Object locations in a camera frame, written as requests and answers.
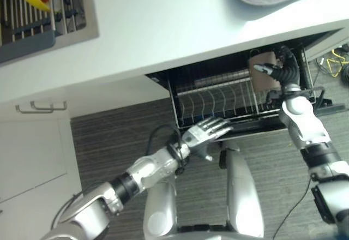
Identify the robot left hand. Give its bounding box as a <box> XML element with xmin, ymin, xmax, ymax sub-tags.
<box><xmin>182</xmin><ymin>117</ymin><xmax>234</xmax><ymax>162</ymax></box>

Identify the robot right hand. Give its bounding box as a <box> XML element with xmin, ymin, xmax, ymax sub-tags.
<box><xmin>253</xmin><ymin>45</ymin><xmax>301</xmax><ymax>88</ymax></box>

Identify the brown cup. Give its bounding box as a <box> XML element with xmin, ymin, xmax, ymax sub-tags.
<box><xmin>247</xmin><ymin>50</ymin><xmax>283</xmax><ymax>93</ymax></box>

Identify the black dishwasher drawer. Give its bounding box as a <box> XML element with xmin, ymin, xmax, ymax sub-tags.
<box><xmin>145</xmin><ymin>28</ymin><xmax>346</xmax><ymax>143</ymax></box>

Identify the robot right leg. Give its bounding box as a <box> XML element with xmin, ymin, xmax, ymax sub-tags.
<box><xmin>219</xmin><ymin>141</ymin><xmax>264</xmax><ymax>238</ymax></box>

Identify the robot leg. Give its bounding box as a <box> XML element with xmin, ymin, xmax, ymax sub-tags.
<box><xmin>143</xmin><ymin>178</ymin><xmax>179</xmax><ymax>238</ymax></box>
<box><xmin>219</xmin><ymin>141</ymin><xmax>264</xmax><ymax>238</ymax></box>

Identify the robot left leg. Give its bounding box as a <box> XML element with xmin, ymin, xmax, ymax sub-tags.
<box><xmin>143</xmin><ymin>178</ymin><xmax>179</xmax><ymax>238</ymax></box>

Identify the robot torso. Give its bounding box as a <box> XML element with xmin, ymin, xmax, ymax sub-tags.
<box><xmin>152</xmin><ymin>223</ymin><xmax>264</xmax><ymax>240</ymax></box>

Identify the steel sink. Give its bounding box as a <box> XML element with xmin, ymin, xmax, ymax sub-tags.
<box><xmin>0</xmin><ymin>0</ymin><xmax>100</xmax><ymax>67</ymax></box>

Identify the white cabinet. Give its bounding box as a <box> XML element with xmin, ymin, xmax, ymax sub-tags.
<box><xmin>0</xmin><ymin>98</ymin><xmax>83</xmax><ymax>240</ymax></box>

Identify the dark grey sink rack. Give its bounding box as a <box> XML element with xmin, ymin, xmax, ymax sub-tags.
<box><xmin>0</xmin><ymin>0</ymin><xmax>88</xmax><ymax>64</ymax></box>

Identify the wire dishwasher rack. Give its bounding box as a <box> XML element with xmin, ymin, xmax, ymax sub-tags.
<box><xmin>167</xmin><ymin>46</ymin><xmax>317</xmax><ymax>129</ymax></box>

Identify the yellow cable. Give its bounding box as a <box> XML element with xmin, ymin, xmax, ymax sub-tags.
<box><xmin>326</xmin><ymin>47</ymin><xmax>349</xmax><ymax>79</ymax></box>

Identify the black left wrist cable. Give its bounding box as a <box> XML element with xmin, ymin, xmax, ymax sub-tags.
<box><xmin>146</xmin><ymin>124</ymin><xmax>189</xmax><ymax>176</ymax></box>

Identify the thin black floor cable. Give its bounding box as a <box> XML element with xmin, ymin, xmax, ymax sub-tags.
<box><xmin>272</xmin><ymin>179</ymin><xmax>314</xmax><ymax>240</ymax></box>

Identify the metal cabinet handle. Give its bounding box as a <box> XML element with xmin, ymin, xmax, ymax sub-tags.
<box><xmin>30</xmin><ymin>100</ymin><xmax>68</xmax><ymax>112</ymax></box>
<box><xmin>15</xmin><ymin>104</ymin><xmax>54</xmax><ymax>115</ymax></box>

